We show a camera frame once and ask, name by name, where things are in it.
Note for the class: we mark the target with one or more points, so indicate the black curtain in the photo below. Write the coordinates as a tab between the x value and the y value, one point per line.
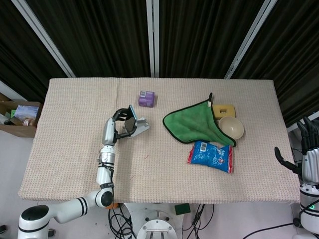
104	37

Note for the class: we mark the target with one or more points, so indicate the beige waffle tablecloth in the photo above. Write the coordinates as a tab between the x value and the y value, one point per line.
174	179

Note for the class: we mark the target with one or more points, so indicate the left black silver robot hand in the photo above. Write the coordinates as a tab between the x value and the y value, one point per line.
109	132

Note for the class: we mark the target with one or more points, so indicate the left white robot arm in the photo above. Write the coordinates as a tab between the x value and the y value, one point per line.
104	174

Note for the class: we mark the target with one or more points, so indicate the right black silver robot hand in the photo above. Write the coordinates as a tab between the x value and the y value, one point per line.
310	164

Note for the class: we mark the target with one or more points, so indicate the brown cardboard box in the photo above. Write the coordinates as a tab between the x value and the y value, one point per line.
20	117

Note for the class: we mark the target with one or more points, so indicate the dark green block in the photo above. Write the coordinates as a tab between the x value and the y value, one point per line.
182	209

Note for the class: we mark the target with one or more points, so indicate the blue red snack bag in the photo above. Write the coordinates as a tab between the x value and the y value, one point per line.
211	156

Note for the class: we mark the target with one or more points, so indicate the green cloth with black trim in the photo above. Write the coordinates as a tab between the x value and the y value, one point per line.
192	123

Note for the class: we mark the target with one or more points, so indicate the white plastic triangular bracket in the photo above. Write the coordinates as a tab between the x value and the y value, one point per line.
142	125

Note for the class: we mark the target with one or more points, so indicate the white frame post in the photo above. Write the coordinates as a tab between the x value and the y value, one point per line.
152	37
45	37
251	37

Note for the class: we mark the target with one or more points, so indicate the yellow sponge block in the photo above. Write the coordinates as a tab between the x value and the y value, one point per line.
224	110

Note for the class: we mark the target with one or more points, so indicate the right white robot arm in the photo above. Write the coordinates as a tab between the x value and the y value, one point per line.
309	206

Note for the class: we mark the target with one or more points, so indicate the small purple carton box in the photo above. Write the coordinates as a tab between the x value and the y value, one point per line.
146	98

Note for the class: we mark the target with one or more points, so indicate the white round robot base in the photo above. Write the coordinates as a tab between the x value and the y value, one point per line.
157	224

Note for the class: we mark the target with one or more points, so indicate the beige bowl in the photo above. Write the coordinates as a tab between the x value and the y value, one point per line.
231	127

